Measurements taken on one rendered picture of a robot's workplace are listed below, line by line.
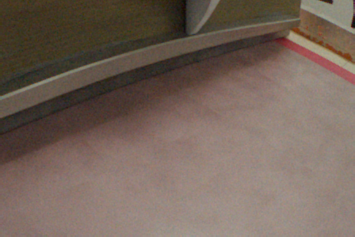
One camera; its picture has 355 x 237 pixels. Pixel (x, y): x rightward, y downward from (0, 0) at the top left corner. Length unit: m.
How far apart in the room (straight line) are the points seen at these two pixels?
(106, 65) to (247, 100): 0.10
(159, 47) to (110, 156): 0.06
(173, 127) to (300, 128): 0.08
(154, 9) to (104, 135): 0.07
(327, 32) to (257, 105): 0.23
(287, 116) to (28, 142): 0.15
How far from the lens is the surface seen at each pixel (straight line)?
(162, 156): 0.16
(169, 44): 0.19
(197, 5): 0.20
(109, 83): 0.20
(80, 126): 0.18
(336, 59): 0.40
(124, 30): 0.18
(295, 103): 0.24
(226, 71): 0.25
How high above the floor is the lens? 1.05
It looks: 30 degrees down
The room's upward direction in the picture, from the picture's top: 9 degrees clockwise
